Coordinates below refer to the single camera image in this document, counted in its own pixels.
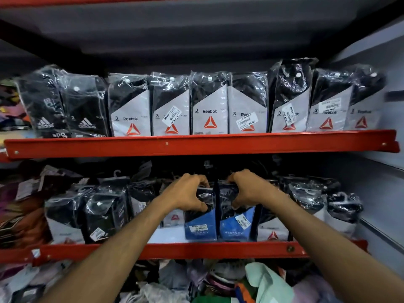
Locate row of white-label sock packets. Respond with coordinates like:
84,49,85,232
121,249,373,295
107,58,387,137

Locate person's right hand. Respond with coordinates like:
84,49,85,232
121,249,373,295
227,169,280,210

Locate black striped-logo sock packet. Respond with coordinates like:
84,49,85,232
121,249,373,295
16,64,71,138
60,74,110,138

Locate person's left forearm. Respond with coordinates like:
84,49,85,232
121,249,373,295
39,194,182,303

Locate heap of colourful garments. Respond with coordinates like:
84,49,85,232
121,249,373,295
0,77,33,133

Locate person's right forearm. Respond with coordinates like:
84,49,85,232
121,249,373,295
263,189,404,303

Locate mint green garment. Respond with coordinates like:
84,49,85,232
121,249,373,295
245,262,295,303

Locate loose socks with paper tags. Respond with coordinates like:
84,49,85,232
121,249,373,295
16,165,85,201

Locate grey shelf board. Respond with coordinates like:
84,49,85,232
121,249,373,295
0,2,404,76

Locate pile of orange pink packets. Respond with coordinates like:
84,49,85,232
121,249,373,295
0,164,53,250

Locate person's left hand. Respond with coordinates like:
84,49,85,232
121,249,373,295
162,173,211,215

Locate pile of mixed clothing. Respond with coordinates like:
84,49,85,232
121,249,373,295
0,259,344,303

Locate blue-label sock packet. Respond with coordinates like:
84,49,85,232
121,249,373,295
218,181,257,242
184,185,218,242

